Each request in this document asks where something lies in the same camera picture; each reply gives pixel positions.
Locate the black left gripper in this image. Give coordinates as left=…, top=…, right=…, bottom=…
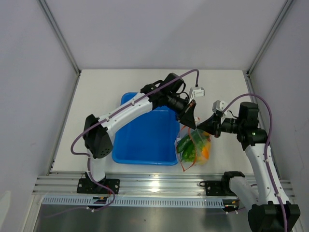
left=165, top=92, right=196, bottom=130

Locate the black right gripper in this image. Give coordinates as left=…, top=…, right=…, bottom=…
left=196, top=112, right=243, bottom=138

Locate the clear zip top bag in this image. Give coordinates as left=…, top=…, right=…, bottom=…
left=174, top=125, right=211, bottom=172

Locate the green grape bunch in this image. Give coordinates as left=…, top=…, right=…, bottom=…
left=192, top=130, right=211, bottom=149

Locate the dark green cucumber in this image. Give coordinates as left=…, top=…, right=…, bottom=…
left=176, top=135, right=193, bottom=153

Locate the green chili pepper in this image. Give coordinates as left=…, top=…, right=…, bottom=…
left=181, top=143, right=196, bottom=162

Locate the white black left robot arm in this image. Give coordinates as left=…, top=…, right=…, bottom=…
left=83, top=73, right=205, bottom=193

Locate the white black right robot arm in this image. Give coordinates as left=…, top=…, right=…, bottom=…
left=197, top=101, right=300, bottom=232

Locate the blue plastic tray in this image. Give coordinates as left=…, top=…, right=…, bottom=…
left=112, top=106, right=180, bottom=166

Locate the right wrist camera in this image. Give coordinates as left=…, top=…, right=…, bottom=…
left=212, top=100, right=227, bottom=113

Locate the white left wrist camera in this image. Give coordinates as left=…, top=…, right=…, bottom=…
left=188, top=87, right=205, bottom=102

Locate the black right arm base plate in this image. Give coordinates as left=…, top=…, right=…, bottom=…
left=199, top=180, right=235, bottom=196

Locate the aluminium mounting rail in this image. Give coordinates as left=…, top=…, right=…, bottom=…
left=32, top=173, right=295, bottom=200

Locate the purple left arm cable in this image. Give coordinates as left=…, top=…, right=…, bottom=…
left=70, top=69, right=200, bottom=213

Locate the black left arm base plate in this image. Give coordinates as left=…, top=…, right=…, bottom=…
left=76, top=178, right=120, bottom=195

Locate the white slotted cable duct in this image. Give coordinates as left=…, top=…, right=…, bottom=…
left=42, top=195, right=225, bottom=208

